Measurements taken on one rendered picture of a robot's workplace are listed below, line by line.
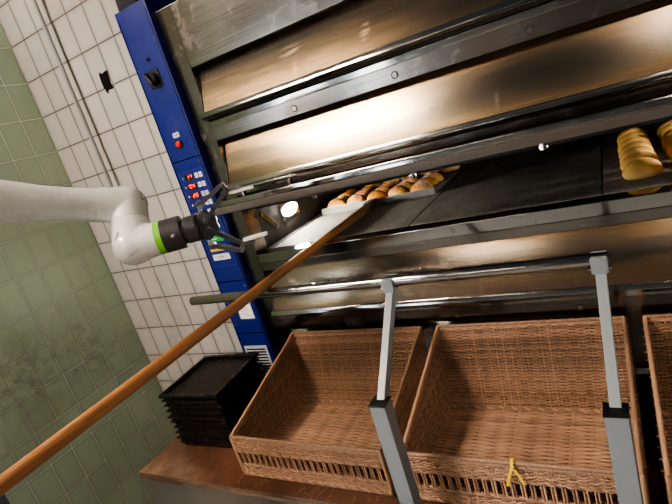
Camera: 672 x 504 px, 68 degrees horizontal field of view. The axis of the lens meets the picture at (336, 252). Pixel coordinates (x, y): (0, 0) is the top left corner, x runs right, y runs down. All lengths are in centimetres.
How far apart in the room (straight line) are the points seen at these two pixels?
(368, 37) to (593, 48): 59
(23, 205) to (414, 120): 106
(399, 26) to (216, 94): 69
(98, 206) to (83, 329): 113
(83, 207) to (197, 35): 75
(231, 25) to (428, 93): 69
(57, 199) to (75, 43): 100
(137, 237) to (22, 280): 106
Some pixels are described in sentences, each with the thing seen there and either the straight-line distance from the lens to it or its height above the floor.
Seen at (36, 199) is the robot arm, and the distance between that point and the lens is 146.
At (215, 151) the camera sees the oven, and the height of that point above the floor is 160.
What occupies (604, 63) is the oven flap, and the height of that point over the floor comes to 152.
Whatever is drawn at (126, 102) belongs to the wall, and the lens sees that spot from 218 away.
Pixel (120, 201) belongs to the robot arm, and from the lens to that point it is 148.
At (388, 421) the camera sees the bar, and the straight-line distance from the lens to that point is 120.
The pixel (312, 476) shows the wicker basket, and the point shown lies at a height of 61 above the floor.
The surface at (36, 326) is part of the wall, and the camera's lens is 242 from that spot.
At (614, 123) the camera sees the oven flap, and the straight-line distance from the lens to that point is 131.
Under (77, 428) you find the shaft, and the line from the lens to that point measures 109.
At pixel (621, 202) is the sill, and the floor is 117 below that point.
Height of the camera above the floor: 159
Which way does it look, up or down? 15 degrees down
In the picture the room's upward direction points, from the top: 17 degrees counter-clockwise
